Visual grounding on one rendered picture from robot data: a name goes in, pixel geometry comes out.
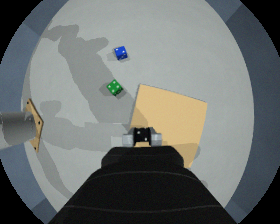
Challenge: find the green die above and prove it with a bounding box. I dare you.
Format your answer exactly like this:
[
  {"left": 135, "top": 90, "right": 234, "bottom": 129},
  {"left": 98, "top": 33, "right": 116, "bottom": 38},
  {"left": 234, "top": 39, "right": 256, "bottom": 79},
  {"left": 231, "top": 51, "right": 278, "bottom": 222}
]
[{"left": 107, "top": 79, "right": 123, "bottom": 96}]

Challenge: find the blue die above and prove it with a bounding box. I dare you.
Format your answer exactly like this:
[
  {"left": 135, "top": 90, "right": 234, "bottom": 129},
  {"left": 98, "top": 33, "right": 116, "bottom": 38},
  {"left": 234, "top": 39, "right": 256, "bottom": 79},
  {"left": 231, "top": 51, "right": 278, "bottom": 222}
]
[{"left": 114, "top": 46, "right": 128, "bottom": 60}]

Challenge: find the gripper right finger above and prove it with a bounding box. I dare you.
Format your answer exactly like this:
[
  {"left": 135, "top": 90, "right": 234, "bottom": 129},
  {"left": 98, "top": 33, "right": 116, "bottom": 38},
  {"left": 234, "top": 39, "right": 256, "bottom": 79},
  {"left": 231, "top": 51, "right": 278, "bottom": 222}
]
[{"left": 148, "top": 127, "right": 162, "bottom": 147}]

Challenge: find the black die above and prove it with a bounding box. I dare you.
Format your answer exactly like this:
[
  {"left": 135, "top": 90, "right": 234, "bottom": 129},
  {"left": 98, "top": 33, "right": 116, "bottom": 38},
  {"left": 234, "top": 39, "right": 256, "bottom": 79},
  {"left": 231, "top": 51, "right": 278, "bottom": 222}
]
[{"left": 136, "top": 128, "right": 149, "bottom": 142}]

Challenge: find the tan square mat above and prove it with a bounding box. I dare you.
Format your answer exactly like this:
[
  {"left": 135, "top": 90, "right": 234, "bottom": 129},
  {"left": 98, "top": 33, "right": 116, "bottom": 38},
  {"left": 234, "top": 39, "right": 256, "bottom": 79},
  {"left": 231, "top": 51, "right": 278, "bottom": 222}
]
[{"left": 130, "top": 84, "right": 207, "bottom": 168}]

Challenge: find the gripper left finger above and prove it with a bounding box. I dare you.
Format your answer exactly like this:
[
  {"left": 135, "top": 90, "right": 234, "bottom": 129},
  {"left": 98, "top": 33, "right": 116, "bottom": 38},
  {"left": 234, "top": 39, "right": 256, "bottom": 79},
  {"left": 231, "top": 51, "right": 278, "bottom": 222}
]
[{"left": 122, "top": 127, "right": 136, "bottom": 147}]

